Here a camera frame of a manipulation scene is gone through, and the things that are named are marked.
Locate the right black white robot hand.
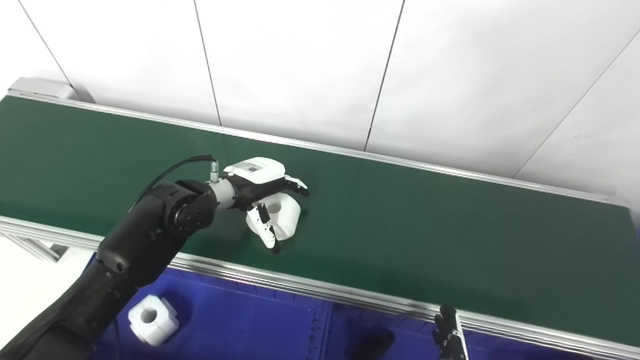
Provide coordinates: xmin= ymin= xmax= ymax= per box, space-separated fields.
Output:
xmin=432 ymin=303 xmax=468 ymax=360

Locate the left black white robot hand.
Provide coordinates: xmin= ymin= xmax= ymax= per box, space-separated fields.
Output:
xmin=220 ymin=157 xmax=310 ymax=255

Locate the white plastic cylindrical part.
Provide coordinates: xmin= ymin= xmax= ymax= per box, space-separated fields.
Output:
xmin=260 ymin=192 xmax=302 ymax=241
xmin=128 ymin=295 xmax=180 ymax=347

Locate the blue plastic bin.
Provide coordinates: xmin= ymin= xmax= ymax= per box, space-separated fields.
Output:
xmin=320 ymin=300 xmax=640 ymax=360
xmin=85 ymin=255 xmax=331 ymax=360

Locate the black flanged plastic part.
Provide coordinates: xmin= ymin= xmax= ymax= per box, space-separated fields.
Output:
xmin=350 ymin=330 xmax=396 ymax=360

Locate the grey conveyor end cover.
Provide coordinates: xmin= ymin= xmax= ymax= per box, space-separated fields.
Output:
xmin=7 ymin=77 xmax=81 ymax=101

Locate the aluminium conveyor support leg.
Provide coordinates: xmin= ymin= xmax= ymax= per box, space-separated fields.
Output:
xmin=0 ymin=232 xmax=63 ymax=263

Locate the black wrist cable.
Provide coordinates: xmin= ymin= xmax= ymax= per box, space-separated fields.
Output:
xmin=129 ymin=155 xmax=220 ymax=213

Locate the green conveyor belt aluminium frame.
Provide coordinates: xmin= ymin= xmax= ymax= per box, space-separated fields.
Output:
xmin=0 ymin=77 xmax=640 ymax=360

